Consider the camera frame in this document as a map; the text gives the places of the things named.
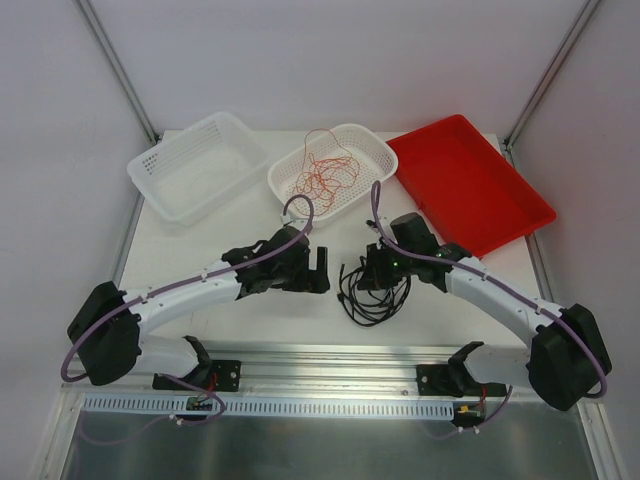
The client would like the black cable bundle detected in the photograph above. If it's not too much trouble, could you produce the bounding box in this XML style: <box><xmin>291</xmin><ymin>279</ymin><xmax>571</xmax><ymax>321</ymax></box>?
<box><xmin>335</xmin><ymin>257</ymin><xmax>414</xmax><ymax>330</ymax></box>

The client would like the thin orange wire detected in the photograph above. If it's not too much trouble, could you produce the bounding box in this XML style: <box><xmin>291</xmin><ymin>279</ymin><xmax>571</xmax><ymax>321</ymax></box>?
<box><xmin>292</xmin><ymin>128</ymin><xmax>359</xmax><ymax>221</ymax></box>
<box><xmin>293</xmin><ymin>156</ymin><xmax>362</xmax><ymax>202</ymax></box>

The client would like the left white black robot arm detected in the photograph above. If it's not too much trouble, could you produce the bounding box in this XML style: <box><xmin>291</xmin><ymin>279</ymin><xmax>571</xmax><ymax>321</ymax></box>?
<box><xmin>67</xmin><ymin>226</ymin><xmax>330</xmax><ymax>390</ymax></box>

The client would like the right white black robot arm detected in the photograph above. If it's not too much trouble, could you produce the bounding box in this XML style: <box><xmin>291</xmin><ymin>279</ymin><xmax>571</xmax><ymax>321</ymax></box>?
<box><xmin>357</xmin><ymin>213</ymin><xmax>612</xmax><ymax>411</ymax></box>

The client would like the white perforated oval basket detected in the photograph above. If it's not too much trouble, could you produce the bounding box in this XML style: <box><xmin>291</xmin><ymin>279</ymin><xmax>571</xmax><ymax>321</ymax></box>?
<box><xmin>267</xmin><ymin>124</ymin><xmax>399</xmax><ymax>228</ymax></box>

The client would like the red plastic tray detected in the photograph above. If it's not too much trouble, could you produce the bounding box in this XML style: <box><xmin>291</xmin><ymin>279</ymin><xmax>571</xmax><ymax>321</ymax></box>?
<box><xmin>388</xmin><ymin>114</ymin><xmax>556</xmax><ymax>257</ymax></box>

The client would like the translucent white rectangular basket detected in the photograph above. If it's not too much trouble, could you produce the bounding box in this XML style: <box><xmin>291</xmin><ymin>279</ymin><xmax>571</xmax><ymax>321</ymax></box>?
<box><xmin>127</xmin><ymin>112</ymin><xmax>269</xmax><ymax>226</ymax></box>

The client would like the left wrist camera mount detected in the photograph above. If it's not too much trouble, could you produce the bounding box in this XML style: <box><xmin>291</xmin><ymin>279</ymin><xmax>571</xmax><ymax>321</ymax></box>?
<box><xmin>280</xmin><ymin>212</ymin><xmax>308</xmax><ymax>231</ymax></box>

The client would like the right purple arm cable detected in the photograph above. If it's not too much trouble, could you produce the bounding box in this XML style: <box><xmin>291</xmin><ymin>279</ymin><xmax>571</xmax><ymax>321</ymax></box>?
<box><xmin>370</xmin><ymin>180</ymin><xmax>611</xmax><ymax>399</ymax></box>

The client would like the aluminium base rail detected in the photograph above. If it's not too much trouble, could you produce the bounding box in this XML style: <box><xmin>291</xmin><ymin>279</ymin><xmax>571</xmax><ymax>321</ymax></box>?
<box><xmin>59</xmin><ymin>339</ymin><xmax>531</xmax><ymax>401</ymax></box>

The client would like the white slotted cable duct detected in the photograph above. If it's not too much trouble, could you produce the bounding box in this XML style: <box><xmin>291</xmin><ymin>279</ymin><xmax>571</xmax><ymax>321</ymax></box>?
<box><xmin>82</xmin><ymin>394</ymin><xmax>454</xmax><ymax>421</ymax></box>

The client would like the right aluminium frame post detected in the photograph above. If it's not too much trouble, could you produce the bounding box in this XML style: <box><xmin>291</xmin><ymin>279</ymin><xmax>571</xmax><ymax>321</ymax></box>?
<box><xmin>503</xmin><ymin>0</ymin><xmax>604</xmax><ymax>154</ymax></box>

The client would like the aluminium frame post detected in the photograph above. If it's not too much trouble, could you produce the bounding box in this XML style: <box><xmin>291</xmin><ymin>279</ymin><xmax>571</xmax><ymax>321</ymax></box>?
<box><xmin>73</xmin><ymin>0</ymin><xmax>161</xmax><ymax>146</ymax></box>
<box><xmin>503</xmin><ymin>0</ymin><xmax>604</xmax><ymax>154</ymax></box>

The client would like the left aluminium frame post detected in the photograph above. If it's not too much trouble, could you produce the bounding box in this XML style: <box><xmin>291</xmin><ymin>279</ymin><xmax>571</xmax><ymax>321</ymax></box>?
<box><xmin>73</xmin><ymin>0</ymin><xmax>161</xmax><ymax>146</ymax></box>

